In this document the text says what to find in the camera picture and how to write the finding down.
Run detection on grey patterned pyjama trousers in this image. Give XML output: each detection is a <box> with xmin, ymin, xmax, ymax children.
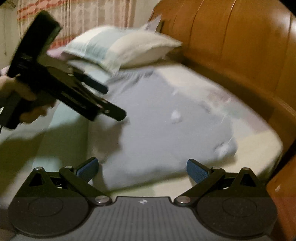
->
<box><xmin>88</xmin><ymin>69</ymin><xmax>237</xmax><ymax>191</ymax></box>

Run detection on person's left hand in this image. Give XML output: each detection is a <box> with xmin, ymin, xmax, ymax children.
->
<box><xmin>0</xmin><ymin>75</ymin><xmax>57</xmax><ymax>125</ymax></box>

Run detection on purple floral rolled quilt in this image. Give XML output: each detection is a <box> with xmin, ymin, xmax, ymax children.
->
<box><xmin>1</xmin><ymin>47</ymin><xmax>75</xmax><ymax>76</ymax></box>

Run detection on checked pastel pillow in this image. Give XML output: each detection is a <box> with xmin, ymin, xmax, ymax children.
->
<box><xmin>64</xmin><ymin>25</ymin><xmax>182</xmax><ymax>74</ymax></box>

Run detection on beige and red curtain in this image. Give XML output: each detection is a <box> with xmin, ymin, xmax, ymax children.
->
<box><xmin>16</xmin><ymin>0</ymin><xmax>137</xmax><ymax>49</ymax></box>

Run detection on wooden bedside table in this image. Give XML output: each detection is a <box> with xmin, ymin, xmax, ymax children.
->
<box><xmin>266</xmin><ymin>158</ymin><xmax>296</xmax><ymax>240</ymax></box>

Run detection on small floral back pillow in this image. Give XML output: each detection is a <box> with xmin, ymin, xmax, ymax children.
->
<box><xmin>140</xmin><ymin>15</ymin><xmax>162</xmax><ymax>32</ymax></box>

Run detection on wooden headboard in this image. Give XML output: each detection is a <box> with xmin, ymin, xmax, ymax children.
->
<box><xmin>151</xmin><ymin>1</ymin><xmax>295</xmax><ymax>150</ymax></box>

